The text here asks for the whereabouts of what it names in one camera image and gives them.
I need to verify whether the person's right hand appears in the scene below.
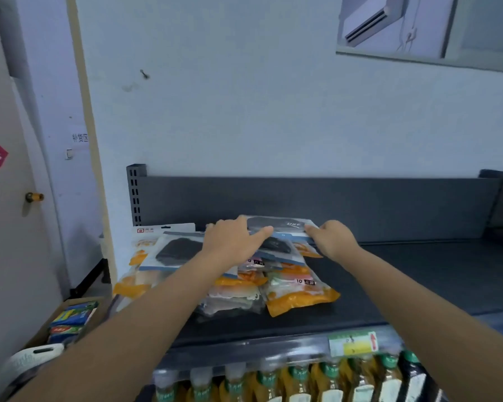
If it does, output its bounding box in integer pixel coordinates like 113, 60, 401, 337
304, 220, 362, 265

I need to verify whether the person's left hand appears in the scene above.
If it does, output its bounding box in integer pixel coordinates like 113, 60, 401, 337
201, 215, 274, 269

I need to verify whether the clear packet with black cloth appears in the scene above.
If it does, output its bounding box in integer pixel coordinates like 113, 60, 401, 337
237, 214, 320, 244

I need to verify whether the person's left forearm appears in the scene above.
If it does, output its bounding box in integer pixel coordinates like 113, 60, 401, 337
8, 248, 238, 402

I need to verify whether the person's right forearm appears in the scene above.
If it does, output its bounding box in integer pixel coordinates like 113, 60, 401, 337
336, 246, 503, 402

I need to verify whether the pile of packaged cleaning cloths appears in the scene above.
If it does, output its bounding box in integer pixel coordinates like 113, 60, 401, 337
112, 223, 341, 324

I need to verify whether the dark grey metal shelf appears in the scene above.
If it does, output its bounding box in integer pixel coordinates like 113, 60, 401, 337
126, 164, 503, 369

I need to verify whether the yellow green price label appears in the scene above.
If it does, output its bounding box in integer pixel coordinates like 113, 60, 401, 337
329, 331, 379, 358

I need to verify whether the row of yellow drink bottles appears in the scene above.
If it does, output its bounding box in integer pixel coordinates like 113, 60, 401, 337
152, 348, 447, 402

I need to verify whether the white air conditioner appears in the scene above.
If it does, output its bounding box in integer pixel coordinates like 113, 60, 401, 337
342, 0, 408, 48

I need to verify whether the brown cardboard box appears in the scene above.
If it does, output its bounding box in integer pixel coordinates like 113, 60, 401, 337
22, 296, 111, 353

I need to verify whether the beige door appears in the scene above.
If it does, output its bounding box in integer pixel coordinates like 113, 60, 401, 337
0, 0, 70, 392

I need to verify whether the white plastic bag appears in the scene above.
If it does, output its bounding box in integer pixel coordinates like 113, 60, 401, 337
0, 343, 66, 402

